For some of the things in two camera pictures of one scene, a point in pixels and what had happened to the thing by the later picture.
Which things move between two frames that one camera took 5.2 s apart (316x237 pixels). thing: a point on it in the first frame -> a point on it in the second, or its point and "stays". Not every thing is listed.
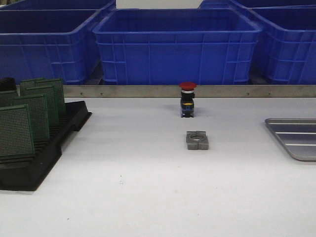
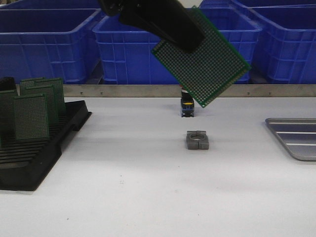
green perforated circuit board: [37, 104] stays
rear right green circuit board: [58, 83] stays
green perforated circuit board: [16, 133] -> [208, 73]
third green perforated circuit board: [49, 92] stays
